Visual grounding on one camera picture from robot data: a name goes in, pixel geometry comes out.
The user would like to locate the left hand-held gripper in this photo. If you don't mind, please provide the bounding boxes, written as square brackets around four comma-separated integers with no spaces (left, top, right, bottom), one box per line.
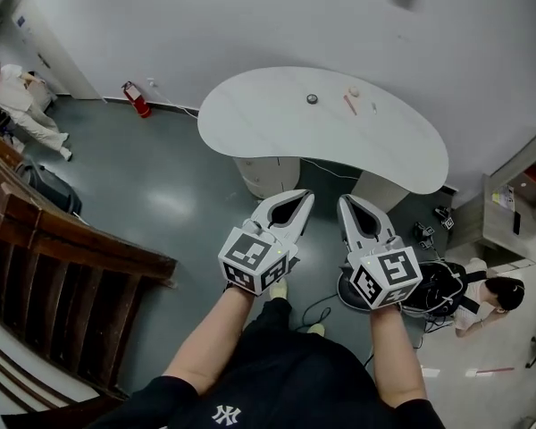
[217,189,316,295]

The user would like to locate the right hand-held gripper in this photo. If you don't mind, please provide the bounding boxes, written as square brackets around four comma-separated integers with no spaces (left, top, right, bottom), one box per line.
[338,193,424,311]

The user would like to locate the person's left forearm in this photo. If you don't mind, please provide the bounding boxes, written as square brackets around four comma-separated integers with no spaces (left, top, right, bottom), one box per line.
[160,283,256,395]

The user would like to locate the person's right forearm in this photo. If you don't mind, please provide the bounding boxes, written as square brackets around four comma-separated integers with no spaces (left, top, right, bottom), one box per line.
[368,304,430,409]

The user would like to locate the white kidney-shaped table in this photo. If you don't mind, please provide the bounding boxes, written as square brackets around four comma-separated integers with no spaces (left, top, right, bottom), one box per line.
[197,65,450,214]

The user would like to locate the black tracker device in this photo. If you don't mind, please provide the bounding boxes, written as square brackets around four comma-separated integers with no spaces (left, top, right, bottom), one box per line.
[434,205,456,231]
[412,222,436,250]

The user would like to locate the black round stool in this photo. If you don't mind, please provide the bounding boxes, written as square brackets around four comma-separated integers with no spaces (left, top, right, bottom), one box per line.
[336,261,373,315]

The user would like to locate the person's black trousers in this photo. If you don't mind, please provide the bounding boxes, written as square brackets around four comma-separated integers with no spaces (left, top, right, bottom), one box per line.
[247,296,294,335]

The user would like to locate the black backpack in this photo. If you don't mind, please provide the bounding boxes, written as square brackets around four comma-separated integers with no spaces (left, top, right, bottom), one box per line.
[404,260,468,319]

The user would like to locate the grey wooden shelf unit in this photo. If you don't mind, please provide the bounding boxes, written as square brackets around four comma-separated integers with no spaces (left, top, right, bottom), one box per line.
[446,130,536,270]

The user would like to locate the person's black t-shirt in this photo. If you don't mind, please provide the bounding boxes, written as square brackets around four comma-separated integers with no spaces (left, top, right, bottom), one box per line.
[84,319,448,429]

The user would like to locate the red fire extinguisher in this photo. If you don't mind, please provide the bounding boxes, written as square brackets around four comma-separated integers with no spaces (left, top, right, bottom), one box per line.
[121,80,153,120]

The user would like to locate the brown wooden stair railing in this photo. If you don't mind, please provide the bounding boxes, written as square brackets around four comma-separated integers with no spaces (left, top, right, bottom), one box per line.
[0,125,179,401]

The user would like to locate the black wheeled bin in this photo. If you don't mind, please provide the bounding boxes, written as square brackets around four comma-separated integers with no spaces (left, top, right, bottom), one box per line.
[15,158,83,215]

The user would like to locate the white door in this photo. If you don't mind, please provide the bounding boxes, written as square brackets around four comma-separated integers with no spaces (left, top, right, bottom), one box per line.
[11,9,103,102]

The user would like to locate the white floor cable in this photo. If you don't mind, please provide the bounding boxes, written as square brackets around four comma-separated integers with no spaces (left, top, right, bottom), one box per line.
[147,78,200,118]

